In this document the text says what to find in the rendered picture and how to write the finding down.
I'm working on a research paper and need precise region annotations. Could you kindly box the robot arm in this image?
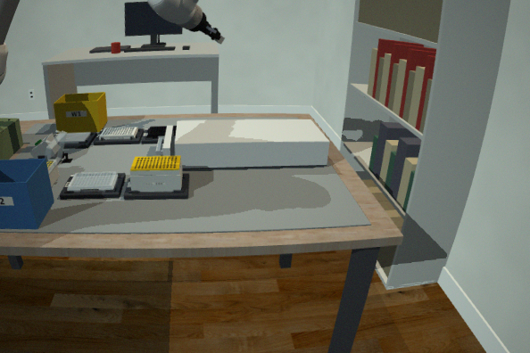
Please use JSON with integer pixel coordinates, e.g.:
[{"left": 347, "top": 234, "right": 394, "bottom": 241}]
[{"left": 0, "top": 0, "right": 203, "bottom": 85}]

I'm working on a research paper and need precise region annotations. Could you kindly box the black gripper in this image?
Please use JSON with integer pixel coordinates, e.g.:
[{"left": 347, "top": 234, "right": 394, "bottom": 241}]
[{"left": 189, "top": 13, "right": 225, "bottom": 44}]

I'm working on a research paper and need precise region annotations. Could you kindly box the blue open-top bin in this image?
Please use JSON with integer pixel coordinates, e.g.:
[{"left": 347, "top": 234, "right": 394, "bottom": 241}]
[{"left": 0, "top": 159, "right": 54, "bottom": 229}]

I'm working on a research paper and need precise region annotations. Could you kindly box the yellow open-top bin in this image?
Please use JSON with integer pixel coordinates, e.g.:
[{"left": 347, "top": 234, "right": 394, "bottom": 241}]
[{"left": 54, "top": 92, "right": 108, "bottom": 133}]

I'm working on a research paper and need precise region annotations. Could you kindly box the large grey bench mat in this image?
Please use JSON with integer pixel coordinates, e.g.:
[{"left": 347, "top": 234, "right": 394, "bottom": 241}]
[{"left": 0, "top": 138, "right": 371, "bottom": 234}]

